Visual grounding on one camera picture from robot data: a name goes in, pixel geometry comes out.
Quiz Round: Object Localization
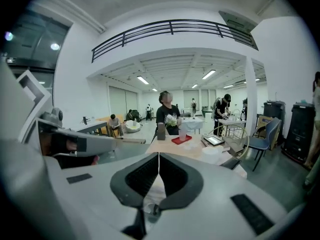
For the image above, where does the black notebook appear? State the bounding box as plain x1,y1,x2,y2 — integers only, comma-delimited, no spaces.
220,157,242,170

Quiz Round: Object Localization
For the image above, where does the large black cabinet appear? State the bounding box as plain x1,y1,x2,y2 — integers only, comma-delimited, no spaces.
281,102,317,163

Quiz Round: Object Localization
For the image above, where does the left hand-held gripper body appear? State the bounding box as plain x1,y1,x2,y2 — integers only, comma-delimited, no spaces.
0,56,64,157

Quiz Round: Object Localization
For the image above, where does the white round bowl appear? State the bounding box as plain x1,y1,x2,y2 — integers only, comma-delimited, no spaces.
201,145,225,164

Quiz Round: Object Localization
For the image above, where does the blue chair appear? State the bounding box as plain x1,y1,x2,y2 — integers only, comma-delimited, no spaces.
246,117,283,172

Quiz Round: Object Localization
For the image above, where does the cardboard box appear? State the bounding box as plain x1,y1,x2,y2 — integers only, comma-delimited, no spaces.
254,113,275,138

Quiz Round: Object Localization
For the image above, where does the black picture frame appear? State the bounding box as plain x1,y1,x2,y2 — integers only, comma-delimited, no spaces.
201,133,225,146

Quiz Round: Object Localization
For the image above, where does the small black cabinet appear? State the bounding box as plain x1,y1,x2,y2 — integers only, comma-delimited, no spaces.
263,100,286,125

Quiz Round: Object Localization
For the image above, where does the gold wire basket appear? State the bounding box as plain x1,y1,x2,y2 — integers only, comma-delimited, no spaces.
212,123,251,160

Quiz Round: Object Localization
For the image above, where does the table with white cloth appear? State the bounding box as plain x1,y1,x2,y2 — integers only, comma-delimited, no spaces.
180,116,204,135

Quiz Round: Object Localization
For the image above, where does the red tray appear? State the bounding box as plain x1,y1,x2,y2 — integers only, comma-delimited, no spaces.
171,134,193,146

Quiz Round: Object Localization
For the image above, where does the white flower bouquet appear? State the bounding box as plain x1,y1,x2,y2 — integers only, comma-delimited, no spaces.
164,113,180,128

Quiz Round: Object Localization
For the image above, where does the grey ventilation panel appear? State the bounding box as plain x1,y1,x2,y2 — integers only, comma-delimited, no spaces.
218,9,259,51

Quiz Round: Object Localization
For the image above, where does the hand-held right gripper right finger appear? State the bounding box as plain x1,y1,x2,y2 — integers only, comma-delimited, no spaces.
149,152,288,240

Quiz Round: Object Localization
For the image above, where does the white beanbag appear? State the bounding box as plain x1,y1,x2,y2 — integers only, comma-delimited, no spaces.
123,119,142,134

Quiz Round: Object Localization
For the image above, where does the grey work table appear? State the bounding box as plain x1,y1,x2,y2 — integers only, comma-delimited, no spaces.
71,119,111,137

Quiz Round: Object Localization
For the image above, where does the translucent plastic cup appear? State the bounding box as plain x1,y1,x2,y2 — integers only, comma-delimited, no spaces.
178,129,189,143

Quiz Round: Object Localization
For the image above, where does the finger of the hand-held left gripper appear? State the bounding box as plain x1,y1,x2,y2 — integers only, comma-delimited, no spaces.
0,139,81,240
37,117,118,156

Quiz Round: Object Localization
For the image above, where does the black balcony railing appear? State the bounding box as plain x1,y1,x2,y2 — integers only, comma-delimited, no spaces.
91,19,259,64

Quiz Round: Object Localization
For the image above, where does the person's left hand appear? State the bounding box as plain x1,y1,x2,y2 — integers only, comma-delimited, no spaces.
41,131,100,170

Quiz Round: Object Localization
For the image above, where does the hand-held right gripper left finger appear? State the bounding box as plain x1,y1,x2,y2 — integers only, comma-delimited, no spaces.
47,152,160,240

